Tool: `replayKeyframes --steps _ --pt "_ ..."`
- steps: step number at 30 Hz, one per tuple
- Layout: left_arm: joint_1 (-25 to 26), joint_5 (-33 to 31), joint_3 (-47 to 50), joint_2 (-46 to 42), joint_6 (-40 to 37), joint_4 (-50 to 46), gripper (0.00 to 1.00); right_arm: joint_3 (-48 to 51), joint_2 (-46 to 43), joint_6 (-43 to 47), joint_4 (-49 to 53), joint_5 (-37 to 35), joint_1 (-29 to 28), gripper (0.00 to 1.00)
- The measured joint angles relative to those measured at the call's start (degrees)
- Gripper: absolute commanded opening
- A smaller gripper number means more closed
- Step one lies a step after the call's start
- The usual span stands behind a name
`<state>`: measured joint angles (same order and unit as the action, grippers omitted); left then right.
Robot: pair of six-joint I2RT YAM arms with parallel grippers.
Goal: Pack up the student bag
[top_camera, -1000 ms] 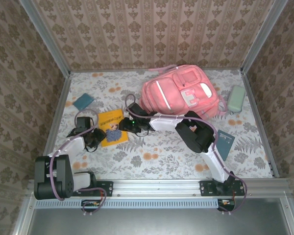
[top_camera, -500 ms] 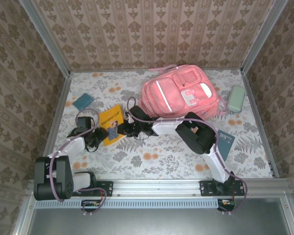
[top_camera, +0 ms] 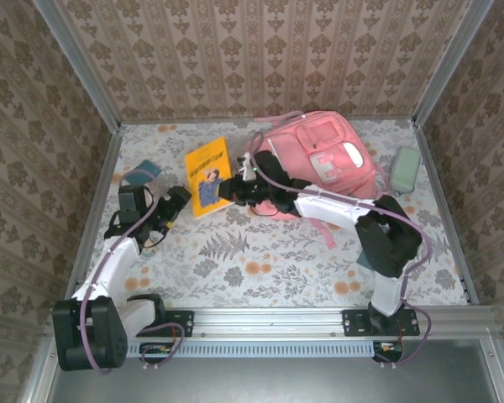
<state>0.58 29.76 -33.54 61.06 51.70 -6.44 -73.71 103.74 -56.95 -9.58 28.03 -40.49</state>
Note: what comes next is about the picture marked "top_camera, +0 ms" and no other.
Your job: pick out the yellow book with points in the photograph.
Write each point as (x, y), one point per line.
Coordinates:
(206, 168)

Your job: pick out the teal notebook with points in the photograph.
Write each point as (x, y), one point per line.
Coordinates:
(145, 172)
(365, 258)

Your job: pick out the pink backpack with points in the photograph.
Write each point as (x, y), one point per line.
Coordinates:
(311, 147)

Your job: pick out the pale green pencil case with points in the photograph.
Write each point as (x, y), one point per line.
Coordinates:
(405, 170)

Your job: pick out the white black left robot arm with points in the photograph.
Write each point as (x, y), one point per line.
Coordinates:
(109, 268)

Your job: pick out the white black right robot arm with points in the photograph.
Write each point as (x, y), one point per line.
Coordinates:
(327, 207)

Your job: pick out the floral tablecloth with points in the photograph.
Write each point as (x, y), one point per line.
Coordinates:
(277, 260)

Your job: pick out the grey sheet metal panel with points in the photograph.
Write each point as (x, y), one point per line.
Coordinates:
(256, 382)

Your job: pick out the aluminium side rail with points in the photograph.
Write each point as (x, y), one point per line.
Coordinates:
(107, 168)
(445, 210)

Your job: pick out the aluminium mounting rail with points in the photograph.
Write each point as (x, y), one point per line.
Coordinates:
(269, 321)

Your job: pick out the aluminium frame post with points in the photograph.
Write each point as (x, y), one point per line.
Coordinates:
(82, 69)
(449, 63)

